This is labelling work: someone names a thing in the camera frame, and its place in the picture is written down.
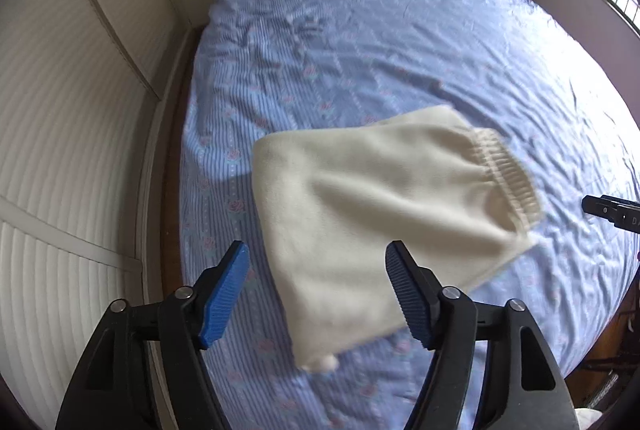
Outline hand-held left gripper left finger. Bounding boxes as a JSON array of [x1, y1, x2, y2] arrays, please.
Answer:
[[55, 240, 250, 430]]

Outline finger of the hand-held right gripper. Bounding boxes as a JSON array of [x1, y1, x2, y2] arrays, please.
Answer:
[[582, 194, 622, 223]]

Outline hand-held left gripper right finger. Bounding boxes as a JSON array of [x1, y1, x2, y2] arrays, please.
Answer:
[[385, 240, 581, 430]]

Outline cream sweatpants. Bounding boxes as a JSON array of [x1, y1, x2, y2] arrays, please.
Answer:
[[250, 105, 546, 373]]

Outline white ribbed wardrobe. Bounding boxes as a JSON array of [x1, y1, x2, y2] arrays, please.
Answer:
[[0, 0, 201, 430]]

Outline blue patterned bedsheet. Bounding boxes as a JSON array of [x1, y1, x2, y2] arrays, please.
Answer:
[[177, 0, 640, 430]]

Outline wooden bed frame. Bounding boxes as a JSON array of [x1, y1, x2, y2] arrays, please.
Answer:
[[159, 24, 207, 293]]

